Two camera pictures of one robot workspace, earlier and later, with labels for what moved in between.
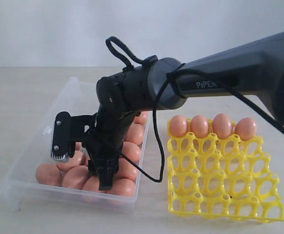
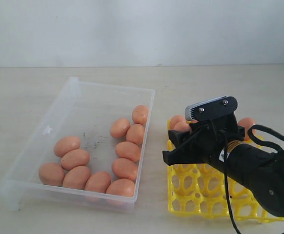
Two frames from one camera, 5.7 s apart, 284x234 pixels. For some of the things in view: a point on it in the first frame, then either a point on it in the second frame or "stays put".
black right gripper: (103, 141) -> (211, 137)
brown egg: (245, 128) stays put
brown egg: (142, 118) stays put
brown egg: (131, 150) stays put
